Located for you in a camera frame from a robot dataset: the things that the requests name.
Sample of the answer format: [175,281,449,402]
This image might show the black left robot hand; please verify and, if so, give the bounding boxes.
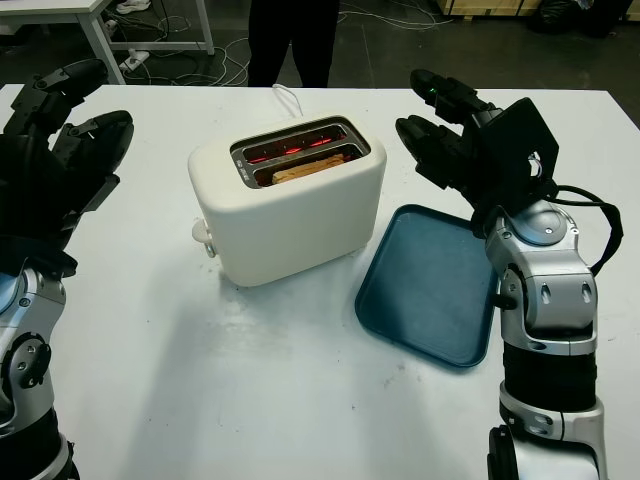
[0,58,135,281]

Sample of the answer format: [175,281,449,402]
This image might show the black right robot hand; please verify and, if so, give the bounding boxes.
[394,68,524,224]

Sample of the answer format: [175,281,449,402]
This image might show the toast slice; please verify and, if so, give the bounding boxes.
[272,153,347,185]

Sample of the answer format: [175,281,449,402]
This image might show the white two-slot toaster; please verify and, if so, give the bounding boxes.
[187,114,389,289]

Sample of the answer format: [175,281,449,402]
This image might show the person in beige jacket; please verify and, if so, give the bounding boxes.
[247,0,341,89]

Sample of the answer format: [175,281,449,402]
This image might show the blue plastic tray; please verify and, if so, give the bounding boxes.
[354,203,501,370]

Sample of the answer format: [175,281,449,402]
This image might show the stacked wooden crates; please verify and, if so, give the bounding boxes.
[439,0,544,21]

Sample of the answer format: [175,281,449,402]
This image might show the white power strip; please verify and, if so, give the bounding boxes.
[119,49,150,72]

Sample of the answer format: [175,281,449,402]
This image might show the black garbage bag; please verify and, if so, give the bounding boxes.
[532,0,624,36]

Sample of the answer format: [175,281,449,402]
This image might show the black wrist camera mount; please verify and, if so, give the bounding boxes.
[477,98,560,201]

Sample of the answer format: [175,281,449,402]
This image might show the white toaster power cord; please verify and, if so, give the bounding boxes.
[272,83,304,119]

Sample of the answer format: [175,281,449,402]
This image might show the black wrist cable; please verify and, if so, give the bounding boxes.
[529,149,625,277]

